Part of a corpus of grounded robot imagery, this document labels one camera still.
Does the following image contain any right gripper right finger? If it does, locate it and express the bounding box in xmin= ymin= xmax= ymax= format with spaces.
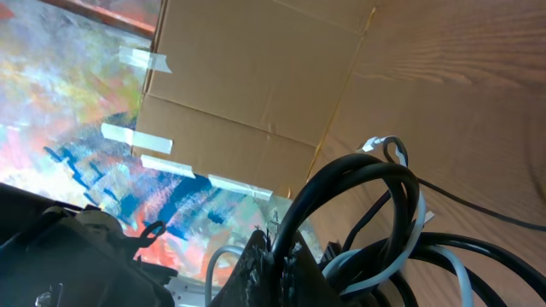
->
xmin=282 ymin=238 xmax=344 ymax=307

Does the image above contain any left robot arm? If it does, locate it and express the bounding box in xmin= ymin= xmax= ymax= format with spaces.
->
xmin=1 ymin=184 xmax=204 ymax=306

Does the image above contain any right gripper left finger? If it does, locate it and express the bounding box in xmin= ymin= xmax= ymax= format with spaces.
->
xmin=211 ymin=230 xmax=276 ymax=307

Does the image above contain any black cable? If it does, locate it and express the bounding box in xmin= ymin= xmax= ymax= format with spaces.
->
xmin=271 ymin=135 xmax=546 ymax=307

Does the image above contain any colourful painted backdrop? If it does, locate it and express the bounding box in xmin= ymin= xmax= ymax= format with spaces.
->
xmin=1 ymin=1 xmax=295 ymax=281

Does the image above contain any cardboard panel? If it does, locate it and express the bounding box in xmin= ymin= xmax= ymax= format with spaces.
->
xmin=133 ymin=0 xmax=374 ymax=198

